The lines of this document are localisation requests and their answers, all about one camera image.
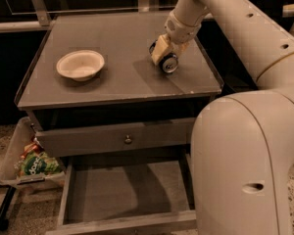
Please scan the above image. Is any open grey middle drawer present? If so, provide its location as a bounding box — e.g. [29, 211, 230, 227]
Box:
[46, 151, 196, 235]

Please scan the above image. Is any red snack bag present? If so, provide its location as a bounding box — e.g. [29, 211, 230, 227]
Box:
[21, 137, 44, 160]

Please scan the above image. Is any clear plastic snack bin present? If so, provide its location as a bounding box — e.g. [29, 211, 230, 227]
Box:
[0, 117, 65, 192]

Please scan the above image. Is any grey top drawer with knob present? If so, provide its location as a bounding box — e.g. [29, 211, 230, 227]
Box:
[36, 117, 195, 157]

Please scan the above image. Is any black bin stand leg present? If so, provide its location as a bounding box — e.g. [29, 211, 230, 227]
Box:
[0, 186, 16, 231]

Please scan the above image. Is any green chip bag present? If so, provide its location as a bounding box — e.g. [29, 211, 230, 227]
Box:
[20, 152, 62, 176]

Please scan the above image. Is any black office chair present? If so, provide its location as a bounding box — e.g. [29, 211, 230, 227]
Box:
[197, 0, 283, 95]

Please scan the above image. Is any metal wall rail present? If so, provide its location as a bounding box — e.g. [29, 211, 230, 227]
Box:
[0, 0, 294, 35]

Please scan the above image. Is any white paper bowl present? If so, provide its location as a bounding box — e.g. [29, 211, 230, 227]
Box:
[56, 50, 105, 81]

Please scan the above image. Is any grey drawer cabinet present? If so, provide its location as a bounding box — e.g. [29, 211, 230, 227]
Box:
[14, 11, 224, 235]

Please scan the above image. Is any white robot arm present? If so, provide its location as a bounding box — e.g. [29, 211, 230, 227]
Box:
[152, 0, 294, 235]

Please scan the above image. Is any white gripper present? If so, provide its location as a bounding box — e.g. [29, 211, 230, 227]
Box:
[151, 12, 201, 66]

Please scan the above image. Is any blue pepsi can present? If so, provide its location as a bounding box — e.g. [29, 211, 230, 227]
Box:
[149, 40, 178, 73]

